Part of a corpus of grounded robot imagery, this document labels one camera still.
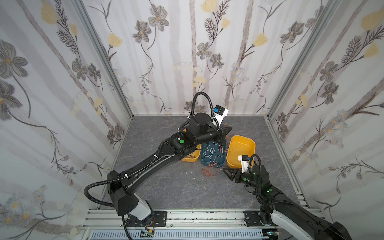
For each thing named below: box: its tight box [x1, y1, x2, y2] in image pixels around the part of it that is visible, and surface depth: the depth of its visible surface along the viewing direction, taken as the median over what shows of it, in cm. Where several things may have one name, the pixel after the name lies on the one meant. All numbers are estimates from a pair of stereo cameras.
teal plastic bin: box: [200, 140, 226, 167], surface depth 99 cm
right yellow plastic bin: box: [226, 135, 256, 169], surface depth 102 cm
